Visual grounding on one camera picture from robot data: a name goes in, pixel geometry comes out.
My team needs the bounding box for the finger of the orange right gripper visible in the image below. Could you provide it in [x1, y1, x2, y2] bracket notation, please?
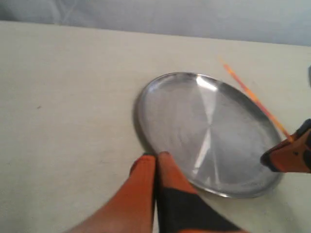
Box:
[260, 129, 311, 173]
[291, 118, 311, 142]

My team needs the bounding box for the white backdrop cloth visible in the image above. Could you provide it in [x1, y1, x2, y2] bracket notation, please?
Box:
[0, 0, 311, 46]

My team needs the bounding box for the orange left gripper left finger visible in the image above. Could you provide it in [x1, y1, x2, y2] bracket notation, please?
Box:
[67, 155, 156, 233]

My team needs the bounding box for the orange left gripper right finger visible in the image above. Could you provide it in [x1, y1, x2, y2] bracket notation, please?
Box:
[157, 151, 246, 233]

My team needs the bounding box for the round stainless steel plate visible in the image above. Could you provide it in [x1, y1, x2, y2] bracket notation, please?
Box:
[135, 72, 282, 199]

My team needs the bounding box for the thin red plastic straw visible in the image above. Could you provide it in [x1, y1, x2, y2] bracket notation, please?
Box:
[219, 58, 294, 143]

